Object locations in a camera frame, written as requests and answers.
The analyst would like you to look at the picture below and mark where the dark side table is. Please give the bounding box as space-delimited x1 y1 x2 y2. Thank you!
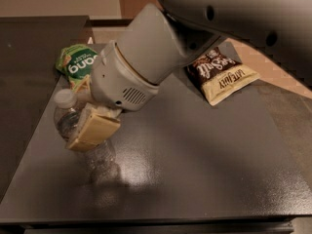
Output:
0 16 93 201

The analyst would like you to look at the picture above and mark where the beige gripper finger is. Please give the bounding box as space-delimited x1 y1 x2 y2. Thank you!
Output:
66 103 121 152
73 75 91 93

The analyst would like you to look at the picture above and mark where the brown and cream chip bag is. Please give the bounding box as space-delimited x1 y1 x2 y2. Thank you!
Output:
186 47 260 106

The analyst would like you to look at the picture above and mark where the green snack bag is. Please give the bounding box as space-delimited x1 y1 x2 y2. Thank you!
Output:
56 44 98 90

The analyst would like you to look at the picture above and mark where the clear plastic water bottle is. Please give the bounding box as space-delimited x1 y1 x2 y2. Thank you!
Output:
54 89 120 183

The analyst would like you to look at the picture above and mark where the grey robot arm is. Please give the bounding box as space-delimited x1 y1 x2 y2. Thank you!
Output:
66 0 312 152

